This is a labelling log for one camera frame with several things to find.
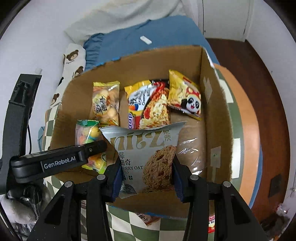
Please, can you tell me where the long red snack packet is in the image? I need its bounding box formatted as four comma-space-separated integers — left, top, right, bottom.
208, 215, 215, 233

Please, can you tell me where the colourful candy balls bag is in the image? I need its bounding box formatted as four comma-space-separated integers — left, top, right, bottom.
75, 119, 108, 174

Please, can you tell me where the brown snack packet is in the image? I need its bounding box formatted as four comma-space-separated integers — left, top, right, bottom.
136, 213, 160, 226

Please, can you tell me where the silver oat cookie packet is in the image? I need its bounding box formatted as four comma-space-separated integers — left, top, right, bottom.
101, 121, 185, 199

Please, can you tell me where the yellow biscuit balls packet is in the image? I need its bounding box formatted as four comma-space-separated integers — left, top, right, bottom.
89, 81, 120, 126

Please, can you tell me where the yellow panda snack packet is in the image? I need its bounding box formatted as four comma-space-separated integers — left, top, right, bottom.
168, 70, 201, 121

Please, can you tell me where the Sedaap instant noodle packet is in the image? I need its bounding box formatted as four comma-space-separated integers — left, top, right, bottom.
125, 79, 171, 129

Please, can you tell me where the green checkered mat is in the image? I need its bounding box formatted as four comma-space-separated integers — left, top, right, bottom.
49, 64, 248, 240

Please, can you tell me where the teddy bear print pillow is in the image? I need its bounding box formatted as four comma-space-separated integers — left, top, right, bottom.
50, 43, 86, 107

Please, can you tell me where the cardboard milk box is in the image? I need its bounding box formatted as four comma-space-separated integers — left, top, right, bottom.
50, 46, 233, 217

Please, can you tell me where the grey-white pillow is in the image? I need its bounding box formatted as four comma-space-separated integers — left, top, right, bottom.
64, 0, 186, 45

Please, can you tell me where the white remote control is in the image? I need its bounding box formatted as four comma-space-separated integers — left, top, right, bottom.
140, 36, 152, 45

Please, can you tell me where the white door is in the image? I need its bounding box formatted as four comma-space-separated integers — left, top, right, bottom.
197, 0, 254, 42

